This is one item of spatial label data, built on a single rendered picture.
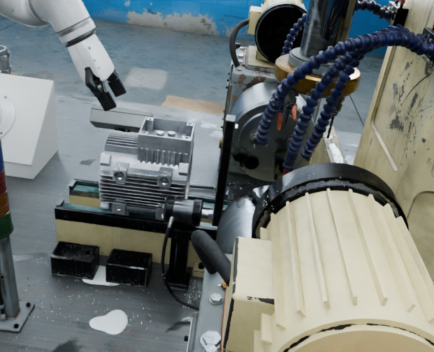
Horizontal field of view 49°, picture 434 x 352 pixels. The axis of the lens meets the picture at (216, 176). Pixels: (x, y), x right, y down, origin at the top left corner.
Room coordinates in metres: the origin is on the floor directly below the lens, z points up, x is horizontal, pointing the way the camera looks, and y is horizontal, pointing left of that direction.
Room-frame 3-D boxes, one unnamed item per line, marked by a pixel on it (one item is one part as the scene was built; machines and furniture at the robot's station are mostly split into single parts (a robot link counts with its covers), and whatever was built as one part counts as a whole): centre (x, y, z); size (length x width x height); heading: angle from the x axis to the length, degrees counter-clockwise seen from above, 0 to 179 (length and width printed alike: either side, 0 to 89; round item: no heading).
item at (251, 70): (1.58, -0.15, 0.99); 0.35 x 0.31 x 0.37; 0
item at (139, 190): (0.99, 0.17, 1.02); 0.20 x 0.19 x 0.19; 91
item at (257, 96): (1.34, -0.14, 1.04); 0.37 x 0.25 x 0.25; 0
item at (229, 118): (0.85, -0.01, 1.12); 0.04 x 0.03 x 0.26; 90
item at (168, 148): (0.99, 0.13, 1.11); 0.12 x 0.11 x 0.07; 91
